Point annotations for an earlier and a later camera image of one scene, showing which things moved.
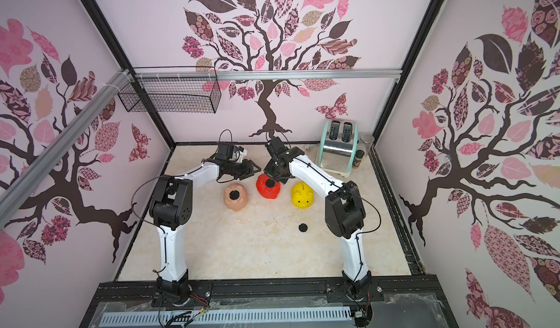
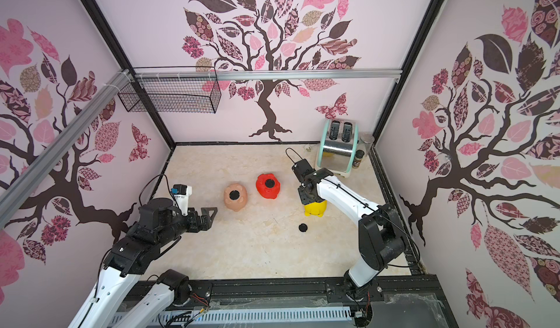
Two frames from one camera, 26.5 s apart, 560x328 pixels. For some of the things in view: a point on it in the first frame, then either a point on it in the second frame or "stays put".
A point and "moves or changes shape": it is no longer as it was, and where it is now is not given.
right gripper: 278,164 to 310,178
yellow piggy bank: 302,194 moves or changes shape
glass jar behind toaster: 365,144 stays put
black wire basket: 175,90 stays put
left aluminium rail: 35,173 stays put
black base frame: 400,302 stays put
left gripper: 249,169 to 197,226
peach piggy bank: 235,197 stays put
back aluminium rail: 208,74 stays put
